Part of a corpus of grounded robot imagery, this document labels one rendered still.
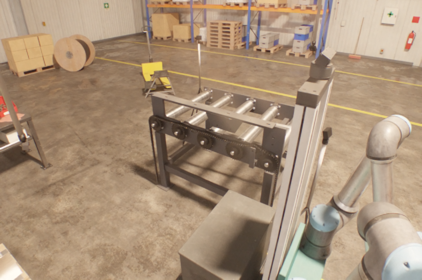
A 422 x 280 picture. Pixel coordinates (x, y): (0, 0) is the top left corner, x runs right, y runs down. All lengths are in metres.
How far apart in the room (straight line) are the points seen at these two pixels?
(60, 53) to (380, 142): 8.16
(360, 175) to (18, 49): 8.58
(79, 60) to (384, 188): 7.87
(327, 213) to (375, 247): 0.81
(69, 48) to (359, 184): 7.87
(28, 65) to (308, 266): 8.55
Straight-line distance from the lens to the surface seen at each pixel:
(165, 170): 2.88
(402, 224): 0.74
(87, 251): 2.68
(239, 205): 1.65
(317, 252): 1.62
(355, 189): 1.49
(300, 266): 1.60
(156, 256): 2.46
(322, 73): 0.87
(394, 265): 0.69
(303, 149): 0.82
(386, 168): 1.22
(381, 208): 0.77
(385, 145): 1.18
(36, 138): 3.72
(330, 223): 1.48
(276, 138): 1.90
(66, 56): 8.41
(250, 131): 2.26
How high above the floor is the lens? 2.03
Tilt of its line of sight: 28 degrees down
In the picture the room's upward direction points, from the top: straight up
